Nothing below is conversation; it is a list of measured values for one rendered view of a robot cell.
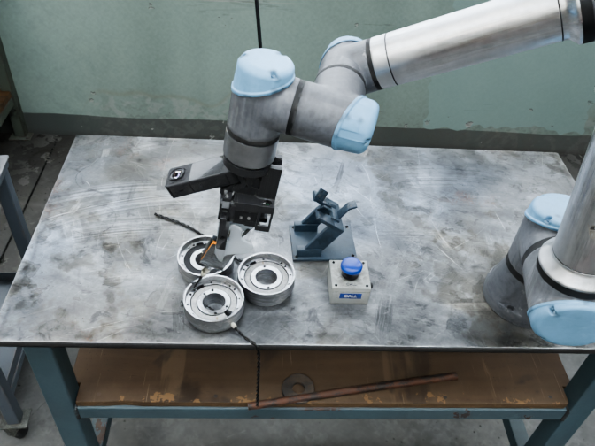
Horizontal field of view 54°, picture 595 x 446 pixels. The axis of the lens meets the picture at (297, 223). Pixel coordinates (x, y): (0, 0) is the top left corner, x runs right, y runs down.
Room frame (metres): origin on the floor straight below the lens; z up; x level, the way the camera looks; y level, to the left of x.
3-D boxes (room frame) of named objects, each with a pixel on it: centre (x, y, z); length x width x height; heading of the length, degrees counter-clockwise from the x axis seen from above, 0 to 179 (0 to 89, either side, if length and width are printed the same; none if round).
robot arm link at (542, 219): (0.74, -0.44, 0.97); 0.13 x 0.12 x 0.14; 173
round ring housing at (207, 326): (0.64, 0.13, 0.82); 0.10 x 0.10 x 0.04
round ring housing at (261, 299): (0.71, 0.05, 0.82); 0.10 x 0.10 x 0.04
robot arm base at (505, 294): (0.75, -0.44, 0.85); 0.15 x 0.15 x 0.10
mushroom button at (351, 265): (0.72, -0.10, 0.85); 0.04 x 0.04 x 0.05
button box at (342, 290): (0.72, -0.11, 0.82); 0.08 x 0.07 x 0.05; 96
